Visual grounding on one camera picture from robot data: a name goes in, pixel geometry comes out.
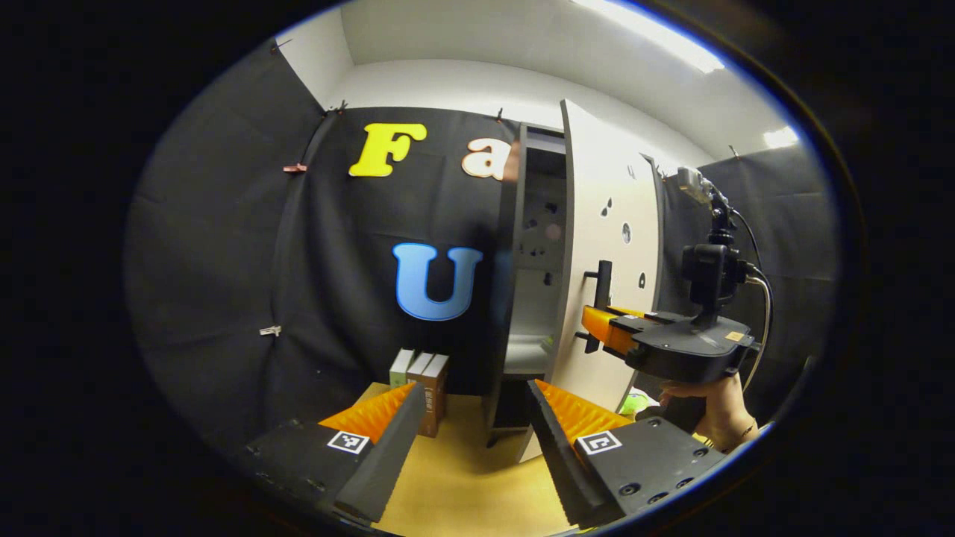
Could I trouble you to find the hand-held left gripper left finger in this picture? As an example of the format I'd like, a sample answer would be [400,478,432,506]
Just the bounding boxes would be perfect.
[246,382,428,523]

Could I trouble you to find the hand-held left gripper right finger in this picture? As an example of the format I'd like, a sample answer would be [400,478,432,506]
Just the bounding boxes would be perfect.
[526,379,728,529]

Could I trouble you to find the grey cabinet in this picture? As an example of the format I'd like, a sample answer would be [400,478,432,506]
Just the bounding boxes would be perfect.
[485,123,666,450]

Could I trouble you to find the thick brown book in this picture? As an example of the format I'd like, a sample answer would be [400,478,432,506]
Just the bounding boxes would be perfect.
[418,354,451,439]

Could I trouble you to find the light green book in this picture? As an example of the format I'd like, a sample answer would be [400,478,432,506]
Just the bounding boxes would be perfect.
[389,348,416,389]

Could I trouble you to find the black backdrop cloth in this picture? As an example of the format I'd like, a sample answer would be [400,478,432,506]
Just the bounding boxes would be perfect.
[125,41,840,456]

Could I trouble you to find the black cable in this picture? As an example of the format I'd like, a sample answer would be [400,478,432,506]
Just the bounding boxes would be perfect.
[730,209,774,392]

